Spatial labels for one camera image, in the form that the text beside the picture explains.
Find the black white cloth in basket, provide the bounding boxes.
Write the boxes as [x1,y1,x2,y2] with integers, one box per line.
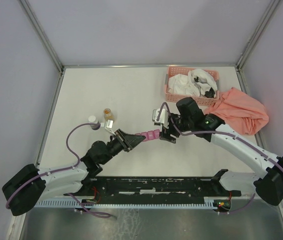
[187,69,218,99]

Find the pink weekly pill organizer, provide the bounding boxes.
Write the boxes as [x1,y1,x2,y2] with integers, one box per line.
[136,129,160,142]

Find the salmon pink cloth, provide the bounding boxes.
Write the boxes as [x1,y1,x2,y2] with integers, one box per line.
[204,87,269,136]

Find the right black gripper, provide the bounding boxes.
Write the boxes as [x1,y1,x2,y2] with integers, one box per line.
[159,112,193,144]

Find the white slotted cable duct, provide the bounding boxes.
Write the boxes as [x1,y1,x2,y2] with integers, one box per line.
[35,197,220,209]

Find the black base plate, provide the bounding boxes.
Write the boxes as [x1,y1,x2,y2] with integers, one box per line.
[73,176,242,205]

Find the pink plastic basket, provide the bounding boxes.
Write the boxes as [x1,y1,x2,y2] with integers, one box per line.
[164,66,220,107]

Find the aluminium frame post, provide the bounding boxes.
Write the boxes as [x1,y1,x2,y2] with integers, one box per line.
[236,0,283,71]
[18,0,64,72]

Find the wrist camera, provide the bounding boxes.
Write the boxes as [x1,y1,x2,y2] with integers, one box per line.
[100,119,115,135]
[152,108,169,129]

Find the left aluminium frame post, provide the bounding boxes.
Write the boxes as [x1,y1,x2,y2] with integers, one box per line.
[18,0,64,72]

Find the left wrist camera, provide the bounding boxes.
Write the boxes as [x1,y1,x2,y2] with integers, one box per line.
[100,119,115,135]

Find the right aluminium frame post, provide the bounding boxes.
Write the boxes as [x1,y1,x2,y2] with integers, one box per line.
[236,0,283,71]

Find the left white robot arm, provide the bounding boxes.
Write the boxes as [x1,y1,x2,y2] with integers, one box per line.
[2,129,146,216]

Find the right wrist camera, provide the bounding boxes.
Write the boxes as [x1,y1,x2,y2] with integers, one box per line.
[152,108,169,129]

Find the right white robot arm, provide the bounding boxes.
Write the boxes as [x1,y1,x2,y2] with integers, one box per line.
[152,97,283,206]

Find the white cap pill bottle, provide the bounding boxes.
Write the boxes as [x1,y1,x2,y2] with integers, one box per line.
[88,115,101,131]

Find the amber pill bottle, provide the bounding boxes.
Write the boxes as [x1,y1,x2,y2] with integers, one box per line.
[103,108,115,121]

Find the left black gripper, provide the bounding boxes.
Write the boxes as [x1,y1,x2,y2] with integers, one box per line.
[100,128,146,165]

